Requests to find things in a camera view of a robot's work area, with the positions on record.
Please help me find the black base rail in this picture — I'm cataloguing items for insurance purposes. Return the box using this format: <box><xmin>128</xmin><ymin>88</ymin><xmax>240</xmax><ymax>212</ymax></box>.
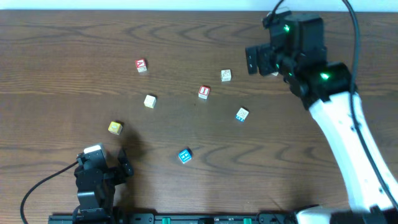
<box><xmin>48</xmin><ymin>213</ymin><xmax>298</xmax><ymax>224</ymax></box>

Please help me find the cream plain block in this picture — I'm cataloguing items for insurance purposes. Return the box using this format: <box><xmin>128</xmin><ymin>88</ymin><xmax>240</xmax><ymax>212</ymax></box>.
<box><xmin>144</xmin><ymin>95</ymin><xmax>157</xmax><ymax>108</ymax></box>

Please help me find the white picture block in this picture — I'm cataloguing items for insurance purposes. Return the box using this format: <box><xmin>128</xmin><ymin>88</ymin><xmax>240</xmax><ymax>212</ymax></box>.
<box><xmin>220</xmin><ymin>70</ymin><xmax>231</xmax><ymax>82</ymax></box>

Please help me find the red letter A block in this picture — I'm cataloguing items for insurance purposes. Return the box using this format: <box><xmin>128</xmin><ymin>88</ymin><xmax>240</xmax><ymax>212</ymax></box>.
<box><xmin>135</xmin><ymin>59</ymin><xmax>147</xmax><ymax>73</ymax></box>

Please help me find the white block blue edge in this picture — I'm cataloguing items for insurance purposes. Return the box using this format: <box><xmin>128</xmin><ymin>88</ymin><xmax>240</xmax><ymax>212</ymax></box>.
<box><xmin>236</xmin><ymin>108</ymin><xmax>249</xmax><ymax>122</ymax></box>

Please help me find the blue letter H block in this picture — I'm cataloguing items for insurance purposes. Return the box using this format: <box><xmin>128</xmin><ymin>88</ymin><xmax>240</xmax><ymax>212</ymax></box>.
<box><xmin>178</xmin><ymin>149</ymin><xmax>192</xmax><ymax>164</ymax></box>

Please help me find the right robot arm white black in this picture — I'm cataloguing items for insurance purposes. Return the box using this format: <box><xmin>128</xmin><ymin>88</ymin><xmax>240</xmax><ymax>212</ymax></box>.
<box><xmin>246</xmin><ymin>11</ymin><xmax>397</xmax><ymax>223</ymax></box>

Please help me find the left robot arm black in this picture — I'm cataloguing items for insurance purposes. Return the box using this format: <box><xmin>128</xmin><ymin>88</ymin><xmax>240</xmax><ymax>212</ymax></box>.
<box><xmin>72</xmin><ymin>148</ymin><xmax>134</xmax><ymax>223</ymax></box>

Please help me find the yellow block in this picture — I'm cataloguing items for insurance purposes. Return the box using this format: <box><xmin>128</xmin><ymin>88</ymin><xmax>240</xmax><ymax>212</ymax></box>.
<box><xmin>108</xmin><ymin>121</ymin><xmax>123</xmax><ymax>135</ymax></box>

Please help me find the red letter I block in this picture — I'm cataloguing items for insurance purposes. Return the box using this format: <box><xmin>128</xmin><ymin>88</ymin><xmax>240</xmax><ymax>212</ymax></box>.
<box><xmin>198</xmin><ymin>86</ymin><xmax>210</xmax><ymax>100</ymax></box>

